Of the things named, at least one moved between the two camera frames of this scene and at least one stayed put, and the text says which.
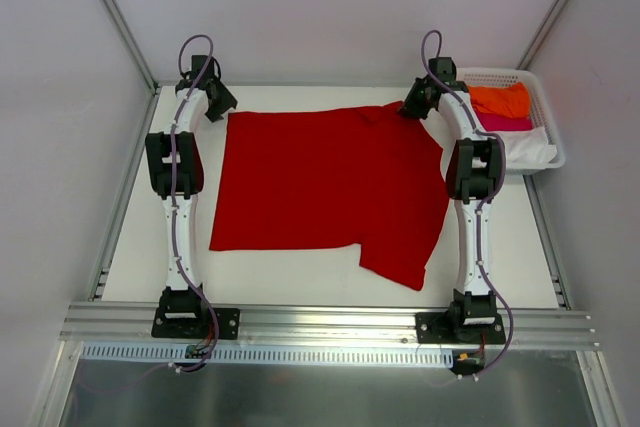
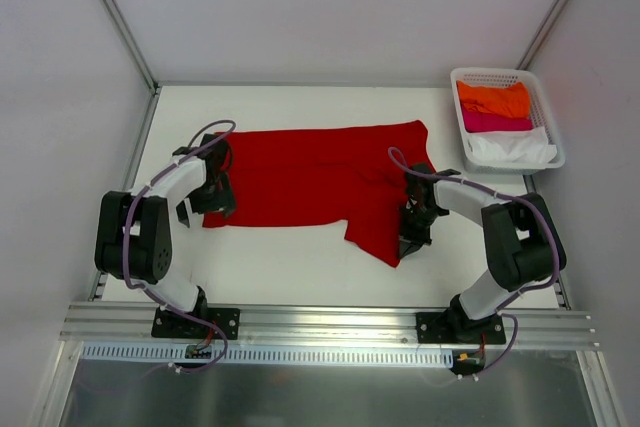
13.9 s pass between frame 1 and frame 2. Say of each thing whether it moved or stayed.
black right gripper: moved
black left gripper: moved
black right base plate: stayed
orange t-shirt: stayed
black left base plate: stayed
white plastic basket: stayed
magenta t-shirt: stayed
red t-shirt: moved
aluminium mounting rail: stayed
